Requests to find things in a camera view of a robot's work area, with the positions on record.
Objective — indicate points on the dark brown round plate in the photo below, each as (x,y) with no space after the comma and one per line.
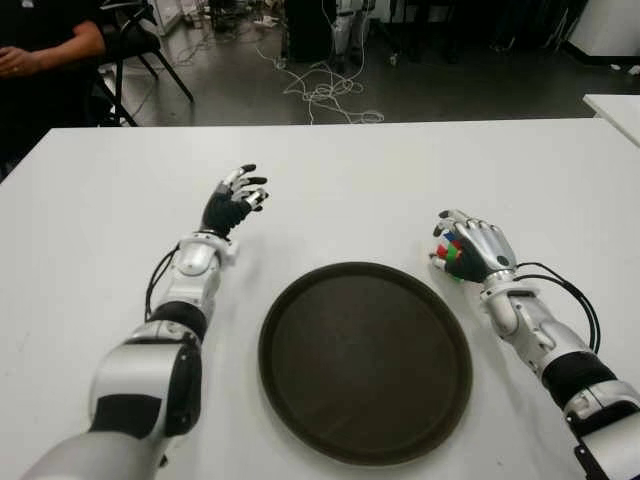
(365,365)

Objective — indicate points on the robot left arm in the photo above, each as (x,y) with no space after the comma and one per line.
(195,280)

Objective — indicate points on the multicoloured Rubik's cube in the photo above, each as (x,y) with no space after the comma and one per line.
(452,250)

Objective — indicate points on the black cabinet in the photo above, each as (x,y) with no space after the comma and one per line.
(307,30)

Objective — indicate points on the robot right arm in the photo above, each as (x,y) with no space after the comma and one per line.
(525,320)

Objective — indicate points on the white cabinet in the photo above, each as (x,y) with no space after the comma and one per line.
(610,25)

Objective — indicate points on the seated person black shirt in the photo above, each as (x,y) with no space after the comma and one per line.
(40,100)

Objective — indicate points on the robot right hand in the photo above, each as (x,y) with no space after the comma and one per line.
(487,245)

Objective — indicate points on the white power strip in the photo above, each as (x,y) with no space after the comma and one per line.
(269,22)

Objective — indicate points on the white side table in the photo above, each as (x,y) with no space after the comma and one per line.
(617,112)

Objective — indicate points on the black folding chair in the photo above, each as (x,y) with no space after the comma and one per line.
(135,42)

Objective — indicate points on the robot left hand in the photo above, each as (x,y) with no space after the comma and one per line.
(222,212)

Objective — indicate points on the small white floor scrap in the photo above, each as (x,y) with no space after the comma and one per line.
(635,70)

